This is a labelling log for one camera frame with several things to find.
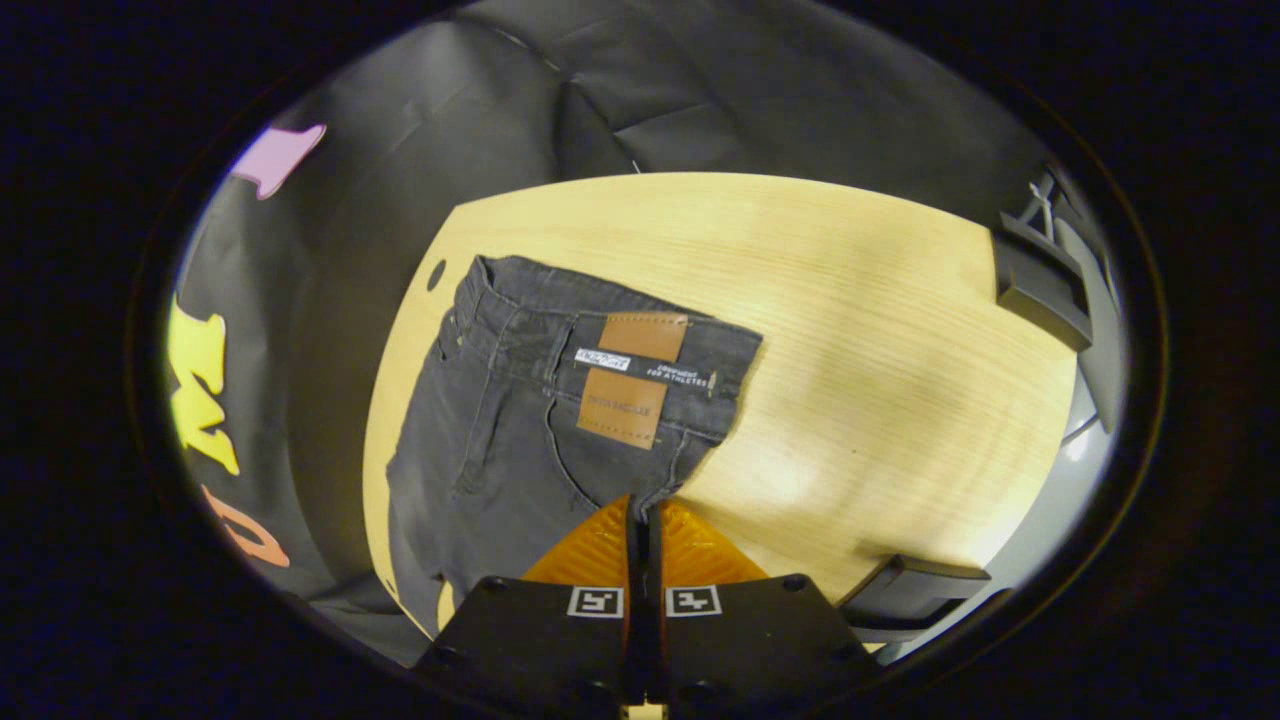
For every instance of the black office chair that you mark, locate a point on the black office chair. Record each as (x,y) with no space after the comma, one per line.
(1040,290)

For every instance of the dark grey jeans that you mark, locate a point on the dark grey jeans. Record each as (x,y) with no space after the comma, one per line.
(500,420)

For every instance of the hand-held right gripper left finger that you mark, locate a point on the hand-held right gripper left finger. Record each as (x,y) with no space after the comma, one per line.
(540,640)

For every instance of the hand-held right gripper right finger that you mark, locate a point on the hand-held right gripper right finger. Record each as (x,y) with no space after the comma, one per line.
(750,645)

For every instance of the black backdrop cloth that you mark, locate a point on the black backdrop cloth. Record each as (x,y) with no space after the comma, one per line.
(400,150)

